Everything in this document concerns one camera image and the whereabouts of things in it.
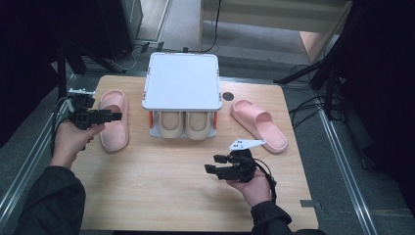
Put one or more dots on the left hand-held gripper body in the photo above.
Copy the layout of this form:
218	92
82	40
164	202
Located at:
81	117

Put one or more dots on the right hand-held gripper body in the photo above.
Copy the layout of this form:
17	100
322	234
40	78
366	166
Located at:
243	169

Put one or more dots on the pink slipper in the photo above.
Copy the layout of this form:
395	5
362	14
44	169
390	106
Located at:
114	137
261	125

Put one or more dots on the beige perforated clog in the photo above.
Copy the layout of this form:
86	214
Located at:
198	125
170	125

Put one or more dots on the white shoe rack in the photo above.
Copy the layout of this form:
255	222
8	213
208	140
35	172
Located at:
182	81

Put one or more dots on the person's right hand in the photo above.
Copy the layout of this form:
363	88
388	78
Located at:
257	191

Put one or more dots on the person's left hand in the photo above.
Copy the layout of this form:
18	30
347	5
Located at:
68	140

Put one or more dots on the black metal stand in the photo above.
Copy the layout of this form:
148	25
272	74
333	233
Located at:
330	94
61	71

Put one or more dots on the black round table grommet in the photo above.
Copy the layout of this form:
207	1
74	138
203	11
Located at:
227	96

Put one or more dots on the grey tape strip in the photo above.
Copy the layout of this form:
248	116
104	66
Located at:
310	203

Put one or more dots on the black curtain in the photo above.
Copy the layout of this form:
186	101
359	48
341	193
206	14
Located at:
26	65
385	81

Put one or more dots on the dark cabinet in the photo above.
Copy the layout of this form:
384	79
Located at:
117	26

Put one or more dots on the beige wooden cabinet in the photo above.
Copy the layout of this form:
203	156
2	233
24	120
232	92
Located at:
261	16

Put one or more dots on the metal floor rail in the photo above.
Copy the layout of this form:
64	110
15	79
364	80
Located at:
345	169
33	153

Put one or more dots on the black floor bracket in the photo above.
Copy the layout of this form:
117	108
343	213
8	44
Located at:
145	48
160	46

